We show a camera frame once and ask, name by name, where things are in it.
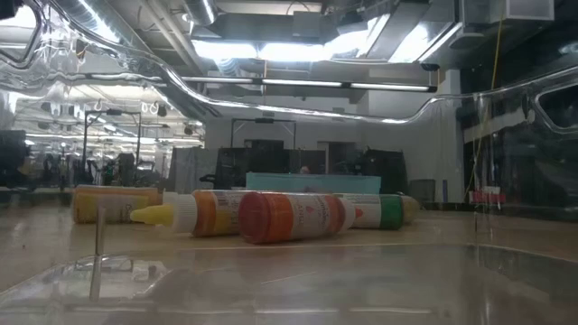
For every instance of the grey cabinet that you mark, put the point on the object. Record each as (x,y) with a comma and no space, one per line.
(189,167)

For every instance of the green-labelled bottle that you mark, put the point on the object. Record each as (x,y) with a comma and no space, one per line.
(388,211)

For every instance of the yellow-tipped bottle orange label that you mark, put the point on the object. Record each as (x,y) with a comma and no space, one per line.
(207,212)

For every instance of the black equipment cabinet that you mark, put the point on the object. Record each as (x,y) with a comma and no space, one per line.
(384,169)

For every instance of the clear plastic bin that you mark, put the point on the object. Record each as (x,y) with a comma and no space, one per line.
(316,289)

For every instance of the grey trash can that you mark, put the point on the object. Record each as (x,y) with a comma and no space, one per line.
(422,190)

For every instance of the black rectangular frame stand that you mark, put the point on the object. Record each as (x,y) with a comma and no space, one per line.
(264,121)

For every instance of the yellow bottle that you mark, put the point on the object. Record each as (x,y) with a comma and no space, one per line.
(104,205)

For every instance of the teal mat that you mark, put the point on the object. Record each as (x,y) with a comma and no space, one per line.
(316,182)

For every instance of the person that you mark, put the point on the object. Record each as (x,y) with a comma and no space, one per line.
(304,170)

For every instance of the red tag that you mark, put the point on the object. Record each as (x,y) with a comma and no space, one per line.
(487,197)

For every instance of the row of black monitors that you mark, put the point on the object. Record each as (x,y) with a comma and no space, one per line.
(271,164)

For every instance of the tall black frame stand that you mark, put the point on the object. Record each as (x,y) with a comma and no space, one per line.
(113,112)

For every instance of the long ceiling light strip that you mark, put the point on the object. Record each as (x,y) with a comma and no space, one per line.
(307,83)

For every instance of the thin metal pin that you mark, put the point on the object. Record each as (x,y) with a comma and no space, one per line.
(100,225)

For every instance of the silver air duct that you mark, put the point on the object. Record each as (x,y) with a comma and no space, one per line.
(201,11)

